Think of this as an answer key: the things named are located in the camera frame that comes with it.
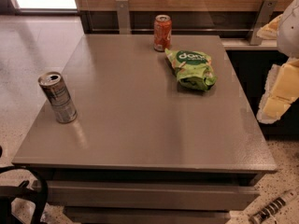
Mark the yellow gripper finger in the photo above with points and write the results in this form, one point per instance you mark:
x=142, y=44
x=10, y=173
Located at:
x=281, y=90
x=270, y=30

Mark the red coke can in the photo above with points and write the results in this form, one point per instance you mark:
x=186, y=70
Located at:
x=162, y=32

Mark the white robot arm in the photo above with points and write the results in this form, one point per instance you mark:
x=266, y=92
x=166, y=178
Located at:
x=288, y=31

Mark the silver redbull can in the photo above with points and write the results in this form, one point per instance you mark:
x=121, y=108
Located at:
x=54, y=87

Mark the green chip bag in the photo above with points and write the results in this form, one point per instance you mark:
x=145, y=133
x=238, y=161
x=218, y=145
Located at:
x=193, y=69

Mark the striped tube on floor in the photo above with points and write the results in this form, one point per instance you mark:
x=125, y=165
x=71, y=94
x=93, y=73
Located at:
x=274, y=207

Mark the grey cabinet drawer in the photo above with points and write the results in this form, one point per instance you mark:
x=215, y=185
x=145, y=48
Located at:
x=150, y=196

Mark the black chair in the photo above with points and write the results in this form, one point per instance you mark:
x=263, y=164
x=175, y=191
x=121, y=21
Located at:
x=9, y=193

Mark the right metal bracket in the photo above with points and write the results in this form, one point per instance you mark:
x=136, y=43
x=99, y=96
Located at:
x=262, y=18

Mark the metal bracket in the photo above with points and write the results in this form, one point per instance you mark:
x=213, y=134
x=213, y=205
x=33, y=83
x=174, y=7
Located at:
x=123, y=15
x=262, y=18

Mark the left metal bracket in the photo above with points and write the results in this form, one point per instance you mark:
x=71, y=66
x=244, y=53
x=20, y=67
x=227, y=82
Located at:
x=123, y=15

